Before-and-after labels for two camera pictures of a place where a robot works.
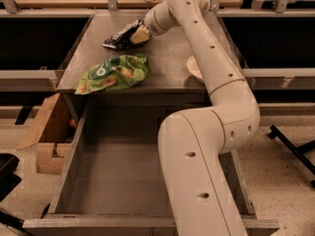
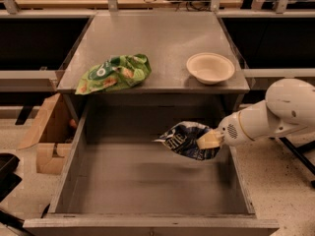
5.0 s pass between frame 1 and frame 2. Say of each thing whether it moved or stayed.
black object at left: stayed
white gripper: moved
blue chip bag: moved
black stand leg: stayed
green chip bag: stayed
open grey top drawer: stayed
